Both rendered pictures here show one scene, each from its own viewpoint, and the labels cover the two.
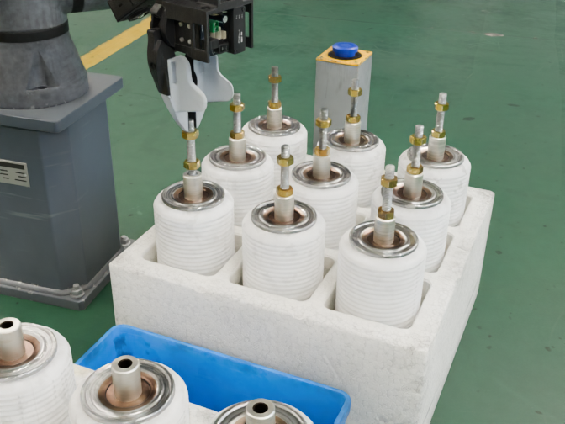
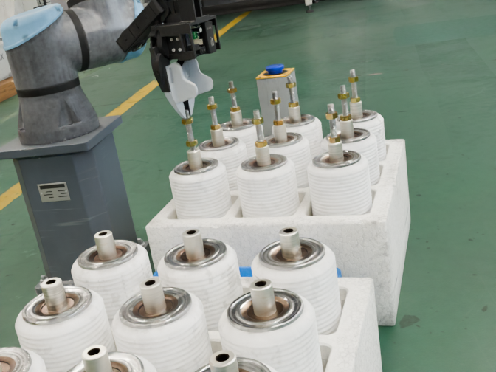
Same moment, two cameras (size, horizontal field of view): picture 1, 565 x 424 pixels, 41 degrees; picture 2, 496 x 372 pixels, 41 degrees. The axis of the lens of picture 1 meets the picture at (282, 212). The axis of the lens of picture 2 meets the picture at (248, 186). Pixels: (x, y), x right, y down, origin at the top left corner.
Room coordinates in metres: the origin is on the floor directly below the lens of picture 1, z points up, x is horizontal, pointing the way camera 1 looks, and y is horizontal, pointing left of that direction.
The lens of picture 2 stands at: (-0.26, 0.09, 0.59)
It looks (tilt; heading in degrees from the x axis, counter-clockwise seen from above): 20 degrees down; 357
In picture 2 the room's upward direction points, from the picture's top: 9 degrees counter-clockwise
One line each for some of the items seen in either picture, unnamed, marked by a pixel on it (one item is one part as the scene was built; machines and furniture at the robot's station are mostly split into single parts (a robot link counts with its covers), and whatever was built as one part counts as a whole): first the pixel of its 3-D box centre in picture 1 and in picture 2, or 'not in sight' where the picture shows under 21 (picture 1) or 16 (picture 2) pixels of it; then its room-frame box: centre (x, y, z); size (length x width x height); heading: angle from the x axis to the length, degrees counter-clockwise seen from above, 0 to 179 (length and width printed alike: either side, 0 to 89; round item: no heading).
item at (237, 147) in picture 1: (237, 148); (217, 137); (0.91, 0.06, 0.26); 0.02 x 0.02 x 0.03
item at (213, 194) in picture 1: (193, 195); (196, 167); (0.80, 0.11, 0.25); 0.08 x 0.08 x 0.01
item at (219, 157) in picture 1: (237, 157); (218, 144); (0.91, 0.06, 0.25); 0.08 x 0.08 x 0.01
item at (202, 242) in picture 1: (196, 260); (205, 216); (0.80, 0.11, 0.16); 0.10 x 0.10 x 0.18
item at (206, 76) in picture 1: (212, 88); (197, 85); (0.81, 0.08, 0.39); 0.06 x 0.03 x 0.09; 52
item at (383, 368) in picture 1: (316, 280); (292, 223); (0.87, -0.05, 0.09); 0.39 x 0.39 x 0.18; 67
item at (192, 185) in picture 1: (192, 186); (195, 159); (0.80, 0.11, 0.26); 0.02 x 0.02 x 0.03
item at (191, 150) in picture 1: (191, 150); (190, 132); (0.80, 0.11, 0.31); 0.01 x 0.01 x 0.08
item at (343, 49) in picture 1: (345, 51); (274, 70); (1.16, -0.09, 0.32); 0.04 x 0.04 x 0.02
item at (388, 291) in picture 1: (377, 307); (342, 212); (0.71, -0.11, 0.16); 0.10 x 0.10 x 0.18
